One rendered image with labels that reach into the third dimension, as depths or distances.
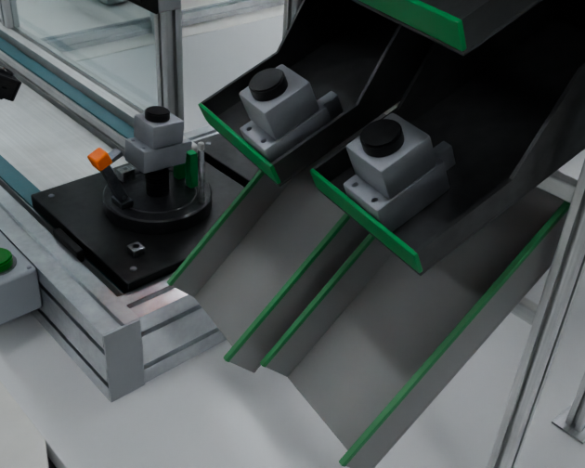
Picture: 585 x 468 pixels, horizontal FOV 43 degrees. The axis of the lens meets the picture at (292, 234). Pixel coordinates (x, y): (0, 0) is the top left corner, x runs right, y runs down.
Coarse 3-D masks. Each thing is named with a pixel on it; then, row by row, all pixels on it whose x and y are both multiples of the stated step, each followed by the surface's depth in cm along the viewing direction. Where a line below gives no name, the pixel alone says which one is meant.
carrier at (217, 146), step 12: (204, 144) 112; (216, 144) 113; (228, 144) 113; (204, 156) 111; (216, 156) 109; (228, 156) 110; (240, 156) 110; (216, 168) 109; (228, 168) 107; (240, 168) 107; (252, 168) 107; (240, 180) 106
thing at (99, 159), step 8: (96, 152) 88; (104, 152) 87; (112, 152) 89; (120, 152) 89; (96, 160) 87; (104, 160) 87; (112, 160) 89; (96, 168) 88; (104, 168) 88; (104, 176) 90; (112, 176) 90; (112, 184) 90; (120, 184) 91; (112, 192) 92; (120, 192) 92; (120, 200) 92
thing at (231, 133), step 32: (320, 0) 69; (288, 32) 69; (320, 32) 71; (352, 32) 71; (384, 32) 70; (288, 64) 71; (320, 64) 70; (352, 64) 68; (384, 64) 60; (416, 64) 62; (224, 96) 69; (320, 96) 67; (352, 96) 65; (384, 96) 62; (224, 128) 65; (320, 128) 60; (352, 128) 62; (256, 160) 61; (288, 160) 60
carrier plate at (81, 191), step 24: (48, 192) 98; (72, 192) 99; (96, 192) 99; (216, 192) 101; (48, 216) 95; (72, 216) 94; (96, 216) 94; (216, 216) 96; (96, 240) 90; (120, 240) 90; (144, 240) 91; (168, 240) 91; (192, 240) 91; (96, 264) 89; (120, 264) 87; (144, 264) 87; (168, 264) 87; (120, 288) 86
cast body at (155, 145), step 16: (160, 112) 90; (144, 128) 90; (160, 128) 89; (176, 128) 91; (128, 144) 91; (144, 144) 91; (160, 144) 90; (176, 144) 92; (128, 160) 92; (144, 160) 90; (160, 160) 91; (176, 160) 93
